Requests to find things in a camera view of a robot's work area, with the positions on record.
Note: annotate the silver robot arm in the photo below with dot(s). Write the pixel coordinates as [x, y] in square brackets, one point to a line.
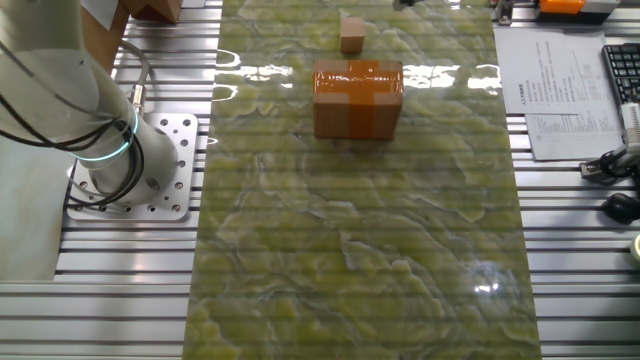
[50, 75]

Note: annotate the black rounded object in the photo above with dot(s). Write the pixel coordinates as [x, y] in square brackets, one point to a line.
[622, 207]

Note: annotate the green marble pattern mat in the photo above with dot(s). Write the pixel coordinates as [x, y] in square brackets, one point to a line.
[360, 240]

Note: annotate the cardboard box with orange tape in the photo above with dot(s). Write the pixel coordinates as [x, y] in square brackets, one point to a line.
[357, 100]

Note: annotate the small wooden cube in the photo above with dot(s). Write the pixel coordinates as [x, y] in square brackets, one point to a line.
[352, 35]

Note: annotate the printed white paper sheet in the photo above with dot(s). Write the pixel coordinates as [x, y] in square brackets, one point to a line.
[575, 135]
[540, 70]

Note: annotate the large brown cardboard sheet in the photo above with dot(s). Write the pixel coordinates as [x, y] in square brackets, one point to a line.
[102, 45]

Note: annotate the orange and black device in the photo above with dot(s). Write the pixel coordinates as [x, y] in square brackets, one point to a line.
[562, 6]

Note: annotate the silver ribbed metal block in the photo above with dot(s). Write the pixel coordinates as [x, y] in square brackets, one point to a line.
[631, 125]

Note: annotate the pale tape roll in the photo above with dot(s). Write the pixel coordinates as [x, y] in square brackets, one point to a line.
[636, 249]

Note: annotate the black computer keyboard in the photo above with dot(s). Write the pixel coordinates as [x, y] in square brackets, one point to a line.
[625, 70]

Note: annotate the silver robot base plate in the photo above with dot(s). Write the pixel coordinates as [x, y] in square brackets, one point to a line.
[177, 150]

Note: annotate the small metal bracket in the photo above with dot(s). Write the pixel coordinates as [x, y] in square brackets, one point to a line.
[504, 12]

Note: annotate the black and silver clamp mount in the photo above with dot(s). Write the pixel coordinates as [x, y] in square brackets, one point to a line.
[607, 165]

